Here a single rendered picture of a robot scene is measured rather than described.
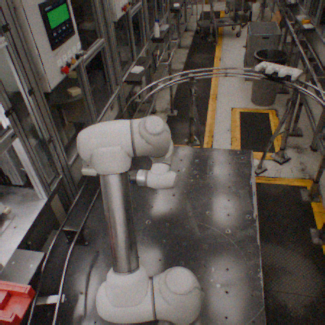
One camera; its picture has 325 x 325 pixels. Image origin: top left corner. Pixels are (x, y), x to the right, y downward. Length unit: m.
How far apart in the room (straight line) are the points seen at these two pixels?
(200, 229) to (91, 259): 0.57
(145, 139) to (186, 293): 0.56
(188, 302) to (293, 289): 1.23
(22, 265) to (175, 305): 0.64
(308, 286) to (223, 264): 0.94
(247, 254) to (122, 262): 0.66
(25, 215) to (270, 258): 1.66
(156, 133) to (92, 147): 0.22
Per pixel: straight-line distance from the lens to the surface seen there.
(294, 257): 2.39
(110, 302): 1.17
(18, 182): 1.69
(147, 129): 0.94
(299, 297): 2.25
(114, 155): 0.97
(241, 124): 3.56
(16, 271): 1.37
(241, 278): 1.46
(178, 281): 1.12
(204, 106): 3.89
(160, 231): 1.58
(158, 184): 1.51
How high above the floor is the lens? 1.95
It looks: 40 degrees down
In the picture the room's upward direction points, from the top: 5 degrees counter-clockwise
